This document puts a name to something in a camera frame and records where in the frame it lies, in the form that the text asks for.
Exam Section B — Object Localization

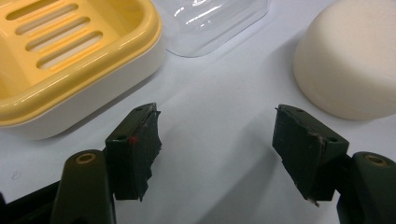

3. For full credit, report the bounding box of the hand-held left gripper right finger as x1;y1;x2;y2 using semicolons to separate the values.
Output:
272;104;396;224

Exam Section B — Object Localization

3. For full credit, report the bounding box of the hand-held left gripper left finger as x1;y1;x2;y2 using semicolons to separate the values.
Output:
49;103;163;224

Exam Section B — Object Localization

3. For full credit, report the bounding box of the cream soap bar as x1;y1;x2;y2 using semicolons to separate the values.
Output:
292;0;396;121

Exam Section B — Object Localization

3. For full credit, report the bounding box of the yellow and white soap dish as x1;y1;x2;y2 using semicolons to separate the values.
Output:
0;0;166;141

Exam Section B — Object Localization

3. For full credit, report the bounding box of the clear plastic soap dish lid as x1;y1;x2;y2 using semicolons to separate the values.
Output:
152;0;271;58

